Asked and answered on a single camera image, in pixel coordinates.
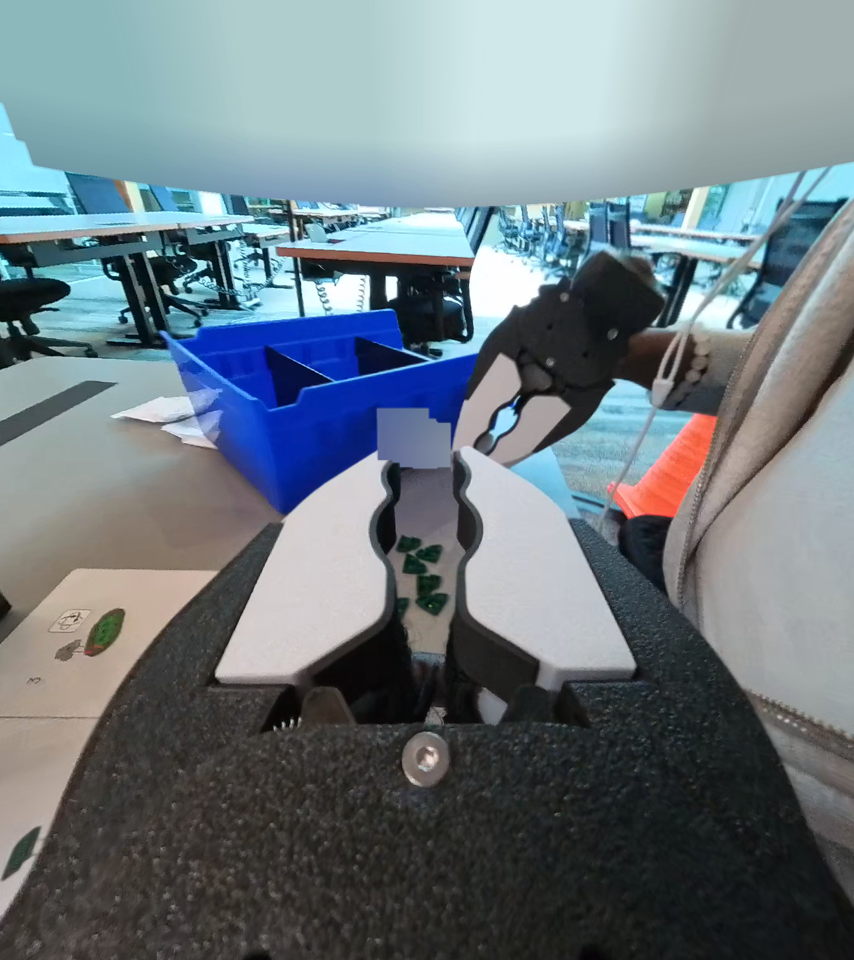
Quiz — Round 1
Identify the blue plastic bin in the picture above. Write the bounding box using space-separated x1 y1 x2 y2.
163 309 482 516

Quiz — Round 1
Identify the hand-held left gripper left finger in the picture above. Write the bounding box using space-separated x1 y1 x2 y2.
214 457 400 687

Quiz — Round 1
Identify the white drawstring cord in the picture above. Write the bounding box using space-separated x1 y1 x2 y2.
599 161 854 526

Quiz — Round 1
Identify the orange traffic cone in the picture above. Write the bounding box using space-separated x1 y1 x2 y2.
607 411 721 520

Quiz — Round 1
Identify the person's right hand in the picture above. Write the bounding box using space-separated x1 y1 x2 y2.
624 328 692 389

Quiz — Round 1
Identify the grey zip jacket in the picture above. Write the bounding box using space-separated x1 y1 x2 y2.
659 153 854 960

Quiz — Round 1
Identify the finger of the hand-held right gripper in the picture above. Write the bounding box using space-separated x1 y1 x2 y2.
479 388 587 468
454 352 526 453

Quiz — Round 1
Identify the row of black office chairs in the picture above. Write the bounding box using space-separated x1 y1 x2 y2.
498 202 612 280

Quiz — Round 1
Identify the wood-edged office desk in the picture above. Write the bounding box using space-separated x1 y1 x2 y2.
275 213 477 346
625 221 766 327
0 212 244 369

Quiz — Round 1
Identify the white paper sheet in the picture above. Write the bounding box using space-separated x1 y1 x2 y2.
160 418 220 451
110 396 202 423

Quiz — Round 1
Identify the instruction booklet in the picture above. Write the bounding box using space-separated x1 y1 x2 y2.
0 567 220 960

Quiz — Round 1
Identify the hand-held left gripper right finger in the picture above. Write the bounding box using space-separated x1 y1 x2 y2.
449 446 638 695

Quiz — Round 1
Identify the beaded bracelet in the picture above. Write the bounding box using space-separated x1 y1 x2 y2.
678 330 713 395

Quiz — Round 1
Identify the dark blue bin divider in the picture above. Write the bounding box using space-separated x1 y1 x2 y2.
354 336 437 376
265 345 338 411

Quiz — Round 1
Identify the dark cloth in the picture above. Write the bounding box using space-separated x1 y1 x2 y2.
616 512 674 595

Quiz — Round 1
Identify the black office chair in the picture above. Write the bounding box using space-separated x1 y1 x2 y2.
397 271 473 348
104 243 211 325
0 247 98 380

